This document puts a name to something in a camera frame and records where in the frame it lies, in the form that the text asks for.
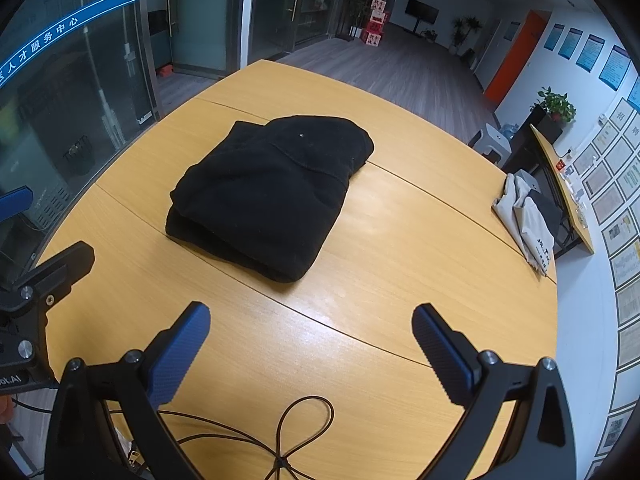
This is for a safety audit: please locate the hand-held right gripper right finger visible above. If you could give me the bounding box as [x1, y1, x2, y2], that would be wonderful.
[411, 302, 578, 480]

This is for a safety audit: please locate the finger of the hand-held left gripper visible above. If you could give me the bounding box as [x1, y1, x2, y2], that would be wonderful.
[0, 186, 34, 222]
[0, 241, 96, 363]

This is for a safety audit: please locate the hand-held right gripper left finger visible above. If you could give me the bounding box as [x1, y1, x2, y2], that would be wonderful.
[44, 301, 212, 480]

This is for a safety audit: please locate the black fleece jacket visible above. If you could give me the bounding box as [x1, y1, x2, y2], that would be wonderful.
[165, 115, 376, 283]

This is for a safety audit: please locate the beige jacket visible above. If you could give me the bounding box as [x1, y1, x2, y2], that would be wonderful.
[491, 170, 563, 277]

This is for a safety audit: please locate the black cabinet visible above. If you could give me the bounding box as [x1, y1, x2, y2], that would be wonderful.
[502, 105, 563, 176]

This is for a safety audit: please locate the white stool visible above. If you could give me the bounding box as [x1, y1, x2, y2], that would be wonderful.
[468, 124, 511, 161]

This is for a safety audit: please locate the wooden side table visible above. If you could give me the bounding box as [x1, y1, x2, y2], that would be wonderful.
[530, 125, 596, 261]

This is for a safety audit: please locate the green potted plant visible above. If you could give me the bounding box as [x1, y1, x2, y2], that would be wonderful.
[537, 86, 577, 123]

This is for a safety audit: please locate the orange door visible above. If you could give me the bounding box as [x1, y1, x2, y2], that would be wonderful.
[484, 10, 545, 105]

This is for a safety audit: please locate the stack of red boxes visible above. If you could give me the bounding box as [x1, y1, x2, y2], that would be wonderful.
[361, 0, 392, 47]

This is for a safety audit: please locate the row of blue posters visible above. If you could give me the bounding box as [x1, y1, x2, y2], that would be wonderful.
[542, 22, 640, 111]

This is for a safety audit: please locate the glass double door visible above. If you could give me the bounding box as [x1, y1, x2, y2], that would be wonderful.
[245, 0, 346, 58]

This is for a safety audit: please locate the black television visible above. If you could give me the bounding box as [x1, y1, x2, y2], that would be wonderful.
[404, 0, 440, 36]

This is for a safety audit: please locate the black cable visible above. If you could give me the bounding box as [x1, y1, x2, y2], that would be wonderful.
[107, 396, 336, 480]

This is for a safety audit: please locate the wall of framed certificates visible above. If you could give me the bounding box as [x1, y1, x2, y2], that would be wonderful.
[572, 97, 640, 466]

